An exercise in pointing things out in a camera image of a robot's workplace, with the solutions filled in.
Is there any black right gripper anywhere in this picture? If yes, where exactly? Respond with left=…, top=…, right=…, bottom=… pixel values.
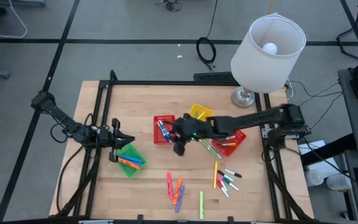
left=165, top=112, right=214, bottom=157

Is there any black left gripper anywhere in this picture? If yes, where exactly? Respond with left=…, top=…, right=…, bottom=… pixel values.
left=99, top=118, right=135, bottom=162

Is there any light blue Expo marker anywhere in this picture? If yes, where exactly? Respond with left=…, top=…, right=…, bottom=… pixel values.
left=159, top=119, right=170, bottom=142

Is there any dark blue Expo marker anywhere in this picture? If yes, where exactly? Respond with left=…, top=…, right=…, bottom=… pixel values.
left=156, top=120, right=168, bottom=143

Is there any red plastic basket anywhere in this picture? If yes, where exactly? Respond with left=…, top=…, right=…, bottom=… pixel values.
left=152, top=114, right=177, bottom=146
left=211, top=129, right=247, bottom=158

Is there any coral highlighter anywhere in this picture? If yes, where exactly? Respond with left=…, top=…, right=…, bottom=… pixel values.
left=117, top=157, right=141, bottom=170

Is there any green plastic basket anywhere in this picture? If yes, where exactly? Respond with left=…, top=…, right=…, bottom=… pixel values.
left=115, top=142, right=148, bottom=179

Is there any green Expo marker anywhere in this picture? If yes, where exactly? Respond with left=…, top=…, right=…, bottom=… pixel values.
left=202, top=140, right=223, bottom=160
left=198, top=139, right=220, bottom=157

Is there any pink highlighter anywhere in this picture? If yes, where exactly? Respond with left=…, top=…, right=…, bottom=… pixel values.
left=166, top=172, right=174, bottom=200

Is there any orange highlighter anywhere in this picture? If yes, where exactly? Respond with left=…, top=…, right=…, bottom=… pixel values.
left=172, top=177, right=184, bottom=205

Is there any brown Expo marker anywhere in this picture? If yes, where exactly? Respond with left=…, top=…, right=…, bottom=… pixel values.
left=217, top=170, right=234, bottom=182

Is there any pink Expo marker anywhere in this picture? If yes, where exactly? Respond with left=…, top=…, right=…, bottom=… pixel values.
left=216, top=174, right=227, bottom=192

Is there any purple highlighter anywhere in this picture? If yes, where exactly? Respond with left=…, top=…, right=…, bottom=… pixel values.
left=174, top=184, right=186, bottom=214

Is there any red marker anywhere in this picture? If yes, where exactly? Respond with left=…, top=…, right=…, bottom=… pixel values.
left=217, top=179, right=230, bottom=198

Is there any yellow-green highlighter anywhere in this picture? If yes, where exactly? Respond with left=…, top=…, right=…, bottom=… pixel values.
left=198, top=190, right=205, bottom=220

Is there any yellow plastic basket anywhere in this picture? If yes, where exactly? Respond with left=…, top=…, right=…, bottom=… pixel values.
left=188, top=103, right=214, bottom=123

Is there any black marker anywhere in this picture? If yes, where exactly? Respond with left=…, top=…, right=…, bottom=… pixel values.
left=224, top=168, right=243, bottom=179

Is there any white shade table lamp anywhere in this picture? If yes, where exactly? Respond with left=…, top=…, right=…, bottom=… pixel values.
left=230, top=12, right=307, bottom=110

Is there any white paper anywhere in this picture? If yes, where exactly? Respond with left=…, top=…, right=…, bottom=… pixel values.
left=297, top=139, right=326, bottom=156

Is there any white roll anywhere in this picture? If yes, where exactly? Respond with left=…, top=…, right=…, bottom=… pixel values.
left=305, top=169, right=324, bottom=187
left=326, top=174, right=352, bottom=191

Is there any black table frame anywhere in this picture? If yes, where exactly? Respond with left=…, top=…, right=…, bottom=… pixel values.
left=54, top=69, right=316, bottom=224

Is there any black hanging cable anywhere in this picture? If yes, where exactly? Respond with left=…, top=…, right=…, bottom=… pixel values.
left=196, top=0, right=219, bottom=72

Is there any white cable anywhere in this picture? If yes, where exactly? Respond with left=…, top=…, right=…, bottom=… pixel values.
left=0, top=0, right=29, bottom=39

